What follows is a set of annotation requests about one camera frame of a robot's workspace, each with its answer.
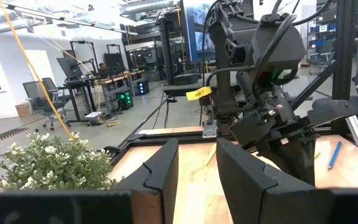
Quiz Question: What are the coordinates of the blue pencil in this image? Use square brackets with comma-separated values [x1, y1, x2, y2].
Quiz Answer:
[327, 141, 343, 170]

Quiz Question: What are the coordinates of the black monitor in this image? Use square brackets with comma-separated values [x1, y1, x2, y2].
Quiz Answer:
[56, 57, 84, 80]

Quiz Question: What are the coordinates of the black column stand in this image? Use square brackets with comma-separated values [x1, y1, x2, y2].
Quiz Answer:
[158, 17, 176, 85]

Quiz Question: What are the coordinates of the person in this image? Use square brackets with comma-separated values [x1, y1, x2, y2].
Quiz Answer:
[97, 62, 111, 76]

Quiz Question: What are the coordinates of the blue bin shelf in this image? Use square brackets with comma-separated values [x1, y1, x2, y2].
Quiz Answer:
[306, 17, 337, 65]

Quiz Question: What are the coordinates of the black office chair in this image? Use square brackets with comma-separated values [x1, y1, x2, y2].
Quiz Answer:
[22, 80, 68, 131]
[41, 77, 71, 105]

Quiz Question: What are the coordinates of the computer with green lights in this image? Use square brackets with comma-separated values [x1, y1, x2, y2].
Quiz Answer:
[116, 90, 135, 111]

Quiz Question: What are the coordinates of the wooden desk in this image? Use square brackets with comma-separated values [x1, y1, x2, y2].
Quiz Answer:
[94, 69, 146, 118]

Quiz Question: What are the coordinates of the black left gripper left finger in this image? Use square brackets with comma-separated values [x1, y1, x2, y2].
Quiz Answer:
[0, 138, 180, 224]

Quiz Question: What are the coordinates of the black robot station frame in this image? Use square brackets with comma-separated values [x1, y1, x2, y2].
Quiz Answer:
[68, 39, 127, 75]

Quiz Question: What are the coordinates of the black desk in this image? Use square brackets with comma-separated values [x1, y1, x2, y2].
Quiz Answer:
[63, 77, 98, 127]

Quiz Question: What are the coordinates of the computer with blue lights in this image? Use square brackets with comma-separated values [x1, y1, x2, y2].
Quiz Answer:
[135, 80, 151, 96]

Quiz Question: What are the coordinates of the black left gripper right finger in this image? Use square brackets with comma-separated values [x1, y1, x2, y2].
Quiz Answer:
[215, 138, 358, 224]

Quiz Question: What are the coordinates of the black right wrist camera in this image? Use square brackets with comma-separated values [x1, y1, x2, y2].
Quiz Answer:
[252, 14, 306, 86]

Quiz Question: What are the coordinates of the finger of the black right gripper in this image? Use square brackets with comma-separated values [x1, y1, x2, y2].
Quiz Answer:
[256, 141, 304, 184]
[286, 136, 317, 187]

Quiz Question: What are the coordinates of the cardboard box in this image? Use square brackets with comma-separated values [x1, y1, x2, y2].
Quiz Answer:
[14, 102, 32, 118]

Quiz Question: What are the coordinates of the green potted plant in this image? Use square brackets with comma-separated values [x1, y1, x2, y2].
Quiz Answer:
[0, 131, 118, 200]

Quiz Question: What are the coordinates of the yellow hanging cable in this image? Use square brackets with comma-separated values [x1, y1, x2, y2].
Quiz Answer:
[0, 0, 75, 140]

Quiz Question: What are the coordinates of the yellow cable tag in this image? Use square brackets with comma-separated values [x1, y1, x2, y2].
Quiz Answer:
[185, 86, 213, 102]

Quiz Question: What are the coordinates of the black box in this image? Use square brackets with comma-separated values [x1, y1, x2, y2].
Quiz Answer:
[172, 73, 199, 86]

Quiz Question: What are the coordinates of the large display screen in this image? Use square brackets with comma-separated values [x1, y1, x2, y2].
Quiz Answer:
[180, 0, 218, 64]

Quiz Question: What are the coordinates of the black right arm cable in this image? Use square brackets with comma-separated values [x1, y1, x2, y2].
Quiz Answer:
[202, 0, 335, 88]

